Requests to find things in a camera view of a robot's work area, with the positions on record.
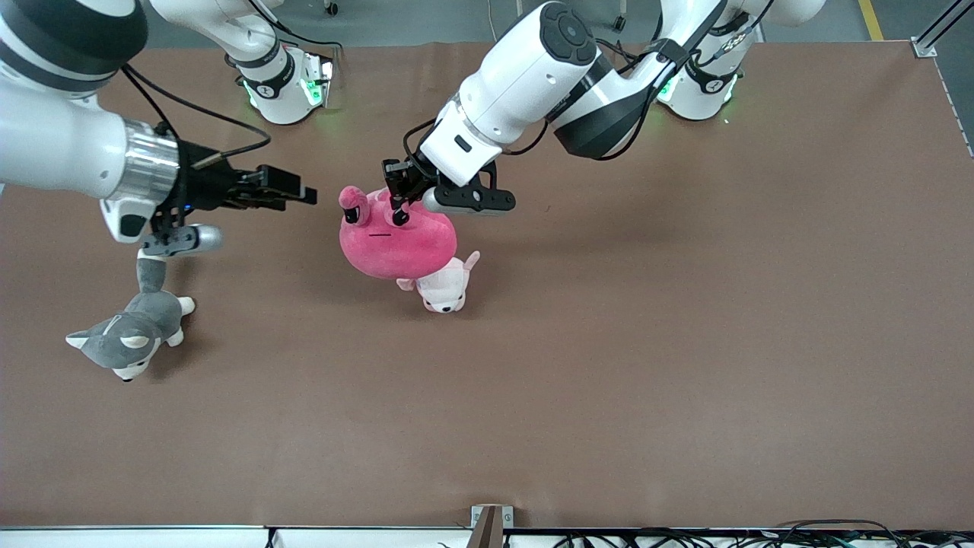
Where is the black left arm base cable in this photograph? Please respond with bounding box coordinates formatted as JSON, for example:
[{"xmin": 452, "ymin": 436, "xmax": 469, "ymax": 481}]
[{"xmin": 595, "ymin": 37, "xmax": 657, "ymax": 77}]

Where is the black right arm base cable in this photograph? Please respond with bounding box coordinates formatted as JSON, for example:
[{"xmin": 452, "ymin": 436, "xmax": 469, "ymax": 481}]
[{"xmin": 227, "ymin": 0, "xmax": 343, "ymax": 74}]

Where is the black arm base cable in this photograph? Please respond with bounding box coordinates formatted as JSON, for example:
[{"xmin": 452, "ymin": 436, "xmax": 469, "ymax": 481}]
[
  {"xmin": 595, "ymin": 37, "xmax": 657, "ymax": 77},
  {"xmin": 227, "ymin": 0, "xmax": 343, "ymax": 74}
]

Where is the bundle of black cables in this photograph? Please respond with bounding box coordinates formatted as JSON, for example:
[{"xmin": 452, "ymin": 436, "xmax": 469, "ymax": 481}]
[{"xmin": 552, "ymin": 519, "xmax": 974, "ymax": 548}]

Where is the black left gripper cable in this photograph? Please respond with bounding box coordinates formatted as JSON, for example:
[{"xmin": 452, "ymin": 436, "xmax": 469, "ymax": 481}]
[{"xmin": 402, "ymin": 114, "xmax": 552, "ymax": 161}]

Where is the brown table cover sheet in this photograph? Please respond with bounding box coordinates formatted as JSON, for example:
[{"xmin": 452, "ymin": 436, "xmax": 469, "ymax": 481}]
[{"xmin": 0, "ymin": 40, "xmax": 974, "ymax": 531}]

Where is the round magenta pink plush toy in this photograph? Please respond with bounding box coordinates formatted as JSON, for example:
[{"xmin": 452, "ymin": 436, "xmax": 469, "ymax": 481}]
[{"xmin": 338, "ymin": 185, "xmax": 459, "ymax": 281}]

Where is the grey white husky plush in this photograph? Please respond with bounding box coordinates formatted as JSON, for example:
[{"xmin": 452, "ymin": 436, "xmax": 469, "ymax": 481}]
[{"xmin": 65, "ymin": 253, "xmax": 196, "ymax": 383}]

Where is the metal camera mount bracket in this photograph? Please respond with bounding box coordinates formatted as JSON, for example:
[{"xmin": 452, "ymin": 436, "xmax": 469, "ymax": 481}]
[{"xmin": 466, "ymin": 504, "xmax": 515, "ymax": 548}]

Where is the pale pink white plush dog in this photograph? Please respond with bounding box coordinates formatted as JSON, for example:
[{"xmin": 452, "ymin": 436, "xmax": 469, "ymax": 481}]
[{"xmin": 396, "ymin": 251, "xmax": 482, "ymax": 314}]

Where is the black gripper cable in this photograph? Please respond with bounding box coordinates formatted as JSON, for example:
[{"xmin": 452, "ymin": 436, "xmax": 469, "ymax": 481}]
[
  {"xmin": 120, "ymin": 64, "xmax": 272, "ymax": 170},
  {"xmin": 402, "ymin": 114, "xmax": 552, "ymax": 161}
]

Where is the white table edge rail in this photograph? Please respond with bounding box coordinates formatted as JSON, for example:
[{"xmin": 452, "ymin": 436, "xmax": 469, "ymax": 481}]
[{"xmin": 0, "ymin": 524, "xmax": 473, "ymax": 548}]

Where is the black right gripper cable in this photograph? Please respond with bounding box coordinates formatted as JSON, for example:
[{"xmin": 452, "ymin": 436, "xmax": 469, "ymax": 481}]
[{"xmin": 120, "ymin": 64, "xmax": 272, "ymax": 170}]

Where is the aluminium frame post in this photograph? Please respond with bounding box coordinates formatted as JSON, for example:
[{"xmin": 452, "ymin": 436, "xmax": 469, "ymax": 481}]
[{"xmin": 911, "ymin": 0, "xmax": 974, "ymax": 59}]

